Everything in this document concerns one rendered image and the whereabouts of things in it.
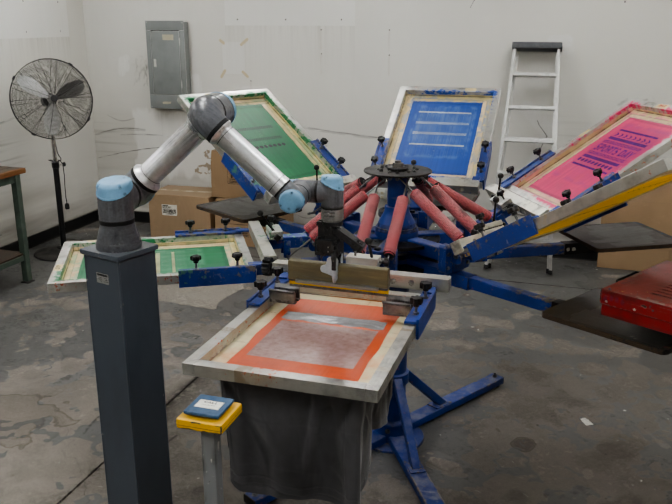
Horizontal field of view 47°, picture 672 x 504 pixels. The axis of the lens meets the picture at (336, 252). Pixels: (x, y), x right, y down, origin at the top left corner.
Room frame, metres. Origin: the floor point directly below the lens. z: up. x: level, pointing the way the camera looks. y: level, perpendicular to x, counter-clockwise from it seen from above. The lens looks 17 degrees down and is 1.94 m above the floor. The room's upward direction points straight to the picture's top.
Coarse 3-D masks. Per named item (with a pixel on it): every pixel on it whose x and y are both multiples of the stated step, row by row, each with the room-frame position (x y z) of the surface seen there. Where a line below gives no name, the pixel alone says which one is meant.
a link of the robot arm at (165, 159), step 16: (224, 96) 2.59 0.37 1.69; (192, 128) 2.56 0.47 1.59; (176, 144) 2.58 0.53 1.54; (192, 144) 2.59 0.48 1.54; (160, 160) 2.59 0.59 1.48; (176, 160) 2.60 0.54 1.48; (128, 176) 2.62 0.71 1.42; (144, 176) 2.60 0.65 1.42; (160, 176) 2.61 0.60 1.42; (144, 192) 2.60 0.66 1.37
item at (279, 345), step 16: (288, 304) 2.62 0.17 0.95; (304, 304) 2.62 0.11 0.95; (320, 304) 2.62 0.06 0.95; (336, 304) 2.62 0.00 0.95; (272, 320) 2.47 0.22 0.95; (288, 320) 2.47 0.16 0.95; (256, 336) 2.33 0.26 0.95; (272, 336) 2.33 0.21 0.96; (288, 336) 2.33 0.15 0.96; (304, 336) 2.33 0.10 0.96; (240, 352) 2.20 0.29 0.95; (256, 352) 2.20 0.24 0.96; (272, 352) 2.20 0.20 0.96; (288, 352) 2.20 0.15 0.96; (304, 352) 2.20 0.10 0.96; (272, 368) 2.09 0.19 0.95; (288, 368) 2.09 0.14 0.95
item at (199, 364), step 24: (312, 288) 2.72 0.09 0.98; (216, 336) 2.24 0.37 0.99; (408, 336) 2.24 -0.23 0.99; (192, 360) 2.07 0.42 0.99; (384, 360) 2.07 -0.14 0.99; (264, 384) 1.97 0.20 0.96; (288, 384) 1.95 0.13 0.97; (312, 384) 1.93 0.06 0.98; (336, 384) 1.91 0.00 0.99; (360, 384) 1.91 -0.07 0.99; (384, 384) 1.94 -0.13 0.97
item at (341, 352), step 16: (352, 304) 2.62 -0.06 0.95; (384, 320) 2.47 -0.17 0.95; (320, 336) 2.33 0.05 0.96; (336, 336) 2.33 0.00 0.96; (352, 336) 2.33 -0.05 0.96; (368, 336) 2.33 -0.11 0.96; (384, 336) 2.33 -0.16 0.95; (320, 352) 2.20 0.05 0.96; (336, 352) 2.20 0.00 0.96; (352, 352) 2.20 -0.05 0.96; (368, 352) 2.20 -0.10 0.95; (304, 368) 2.09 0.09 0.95; (320, 368) 2.09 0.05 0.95; (336, 368) 2.09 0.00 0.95; (352, 368) 2.09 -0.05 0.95
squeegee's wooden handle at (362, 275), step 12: (288, 264) 2.56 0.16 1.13; (300, 264) 2.54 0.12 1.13; (312, 264) 2.53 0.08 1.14; (324, 264) 2.52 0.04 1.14; (348, 264) 2.50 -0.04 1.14; (288, 276) 2.56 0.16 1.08; (300, 276) 2.54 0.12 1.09; (312, 276) 2.53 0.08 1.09; (324, 276) 2.51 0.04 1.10; (348, 276) 2.49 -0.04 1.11; (360, 276) 2.47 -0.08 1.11; (372, 276) 2.46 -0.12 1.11; (384, 276) 2.45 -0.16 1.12; (384, 288) 2.45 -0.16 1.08
